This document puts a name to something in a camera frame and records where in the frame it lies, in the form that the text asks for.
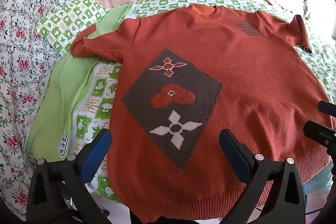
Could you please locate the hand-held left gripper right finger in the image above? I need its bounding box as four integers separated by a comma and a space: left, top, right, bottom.
219, 129, 307, 224

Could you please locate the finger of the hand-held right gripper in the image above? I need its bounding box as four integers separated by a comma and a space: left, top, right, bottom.
318, 100, 336, 117
303, 120, 336, 154

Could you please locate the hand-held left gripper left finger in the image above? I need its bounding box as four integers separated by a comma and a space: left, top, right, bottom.
26, 128, 113, 224

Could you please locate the orange knit sweater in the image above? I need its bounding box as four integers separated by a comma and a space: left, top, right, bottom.
70, 4, 334, 223

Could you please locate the green checked cartoon quilt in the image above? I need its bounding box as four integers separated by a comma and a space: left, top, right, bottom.
26, 0, 336, 199

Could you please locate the floral bed sheet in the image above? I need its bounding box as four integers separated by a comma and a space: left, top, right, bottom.
0, 0, 92, 222

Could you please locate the green checked pillow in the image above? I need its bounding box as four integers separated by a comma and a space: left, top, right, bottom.
35, 0, 112, 57

